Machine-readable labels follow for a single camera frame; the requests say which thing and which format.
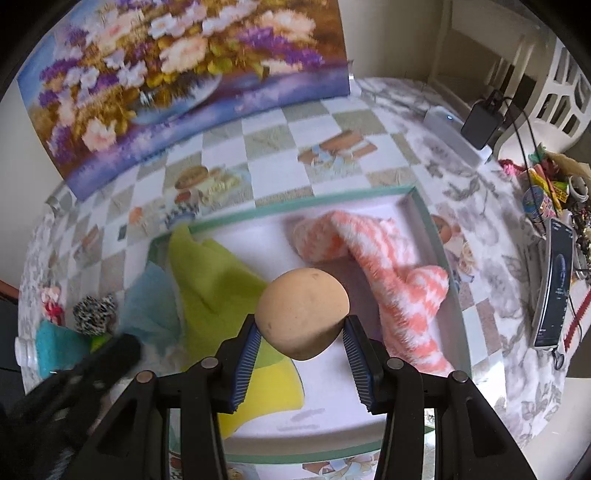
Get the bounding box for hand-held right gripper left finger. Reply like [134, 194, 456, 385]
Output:
[65, 314, 264, 480]

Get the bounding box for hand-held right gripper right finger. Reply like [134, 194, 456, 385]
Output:
[341, 315, 539, 480]

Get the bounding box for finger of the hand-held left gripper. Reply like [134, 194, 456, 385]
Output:
[68, 334, 142, 398]

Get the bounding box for yellow sponge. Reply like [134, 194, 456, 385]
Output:
[217, 340, 306, 440]

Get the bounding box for leopard print scrunchie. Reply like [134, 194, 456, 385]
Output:
[72, 294, 119, 336]

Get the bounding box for white tray with teal rim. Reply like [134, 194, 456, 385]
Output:
[145, 184, 472, 465]

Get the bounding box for blue face mask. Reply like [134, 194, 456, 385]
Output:
[120, 263, 181, 352]

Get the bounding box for beige makeup puff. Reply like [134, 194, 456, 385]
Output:
[254, 267, 350, 362]

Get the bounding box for lime green cloth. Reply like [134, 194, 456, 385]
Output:
[167, 224, 274, 371]

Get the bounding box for pink white fluffy towel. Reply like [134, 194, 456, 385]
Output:
[290, 210, 456, 377]

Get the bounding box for pale pink floral scrunchie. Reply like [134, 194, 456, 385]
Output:
[39, 285, 64, 325]

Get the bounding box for teal plastic toy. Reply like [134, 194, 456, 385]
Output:
[35, 320, 93, 377]

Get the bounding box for white plastic bottle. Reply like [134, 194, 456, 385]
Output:
[13, 335, 40, 368]

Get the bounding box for dark furniture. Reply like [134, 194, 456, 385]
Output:
[0, 276, 19, 370]

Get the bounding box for smartphone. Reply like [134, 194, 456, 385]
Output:
[533, 216, 576, 350]

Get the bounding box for red zigzag trim strip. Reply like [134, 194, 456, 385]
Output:
[560, 290, 591, 352]

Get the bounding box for colourful tape roll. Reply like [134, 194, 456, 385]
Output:
[521, 184, 555, 219]

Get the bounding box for white power strip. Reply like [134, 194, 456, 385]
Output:
[423, 104, 493, 165]

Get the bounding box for black power adapter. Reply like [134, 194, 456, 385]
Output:
[460, 96, 504, 150]

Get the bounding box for white cup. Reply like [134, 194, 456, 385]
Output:
[567, 175, 590, 200]

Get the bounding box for flower painting canvas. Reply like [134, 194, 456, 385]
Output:
[16, 0, 350, 202]

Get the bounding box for white wooden furniture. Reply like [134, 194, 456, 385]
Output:
[425, 0, 542, 108]

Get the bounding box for black adapter cable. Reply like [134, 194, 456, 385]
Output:
[501, 94, 546, 186]

